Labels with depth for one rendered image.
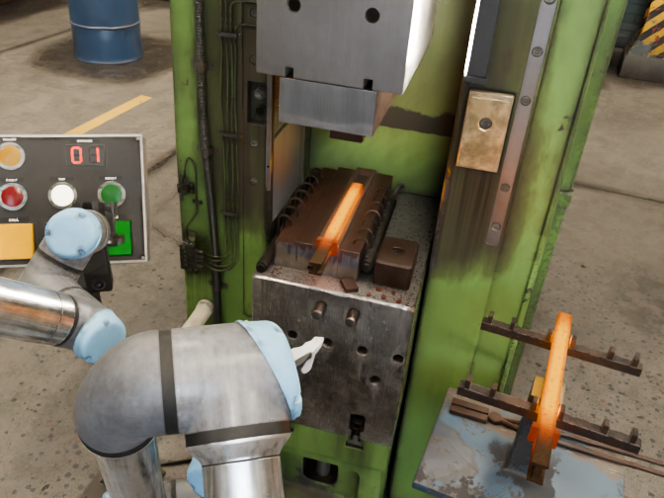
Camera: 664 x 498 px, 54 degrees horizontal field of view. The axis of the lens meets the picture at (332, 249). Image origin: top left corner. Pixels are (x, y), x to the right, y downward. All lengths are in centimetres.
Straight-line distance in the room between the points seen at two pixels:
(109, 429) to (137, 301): 225
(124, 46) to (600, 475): 521
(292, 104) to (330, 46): 14
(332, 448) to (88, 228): 101
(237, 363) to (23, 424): 188
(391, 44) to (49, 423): 179
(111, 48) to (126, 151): 450
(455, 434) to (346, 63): 81
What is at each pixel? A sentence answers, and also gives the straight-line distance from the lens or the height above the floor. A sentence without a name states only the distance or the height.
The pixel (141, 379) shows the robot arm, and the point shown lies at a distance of 71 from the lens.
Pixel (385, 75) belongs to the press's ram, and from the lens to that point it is 129.
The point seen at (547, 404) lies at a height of 97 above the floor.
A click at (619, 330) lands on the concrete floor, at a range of 320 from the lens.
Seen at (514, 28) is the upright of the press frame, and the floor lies 148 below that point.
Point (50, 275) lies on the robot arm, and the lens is 107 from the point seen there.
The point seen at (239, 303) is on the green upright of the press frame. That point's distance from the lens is 185.
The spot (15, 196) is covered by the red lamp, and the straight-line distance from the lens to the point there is 153.
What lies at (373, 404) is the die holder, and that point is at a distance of 166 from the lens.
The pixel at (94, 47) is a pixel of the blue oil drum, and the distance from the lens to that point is 600.
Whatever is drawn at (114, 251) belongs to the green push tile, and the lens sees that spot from 149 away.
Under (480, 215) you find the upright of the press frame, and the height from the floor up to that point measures 107.
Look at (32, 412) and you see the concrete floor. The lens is 258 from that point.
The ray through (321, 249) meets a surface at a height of 101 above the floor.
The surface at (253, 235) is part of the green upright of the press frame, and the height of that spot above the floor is 89.
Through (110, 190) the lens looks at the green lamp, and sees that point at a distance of 150.
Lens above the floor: 178
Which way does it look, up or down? 32 degrees down
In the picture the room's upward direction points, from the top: 5 degrees clockwise
